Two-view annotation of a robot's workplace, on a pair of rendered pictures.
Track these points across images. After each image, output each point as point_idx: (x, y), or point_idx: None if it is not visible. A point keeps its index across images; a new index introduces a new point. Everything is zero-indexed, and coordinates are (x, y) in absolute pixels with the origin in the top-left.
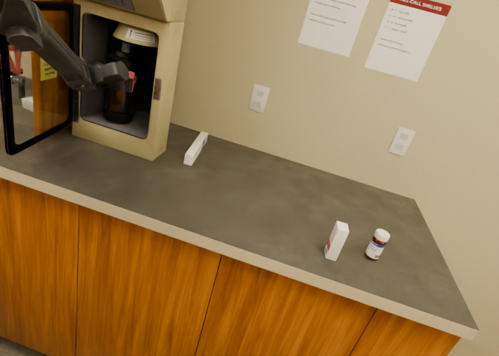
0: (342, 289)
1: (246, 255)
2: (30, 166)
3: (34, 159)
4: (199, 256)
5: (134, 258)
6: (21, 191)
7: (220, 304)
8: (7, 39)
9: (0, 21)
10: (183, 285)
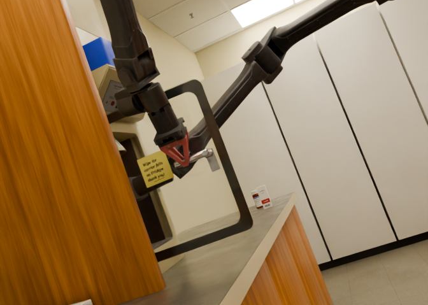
0: (291, 202)
1: (285, 210)
2: (241, 253)
3: (224, 260)
4: (283, 239)
5: (287, 279)
6: (257, 288)
7: (299, 270)
8: (282, 69)
9: (283, 58)
10: (295, 274)
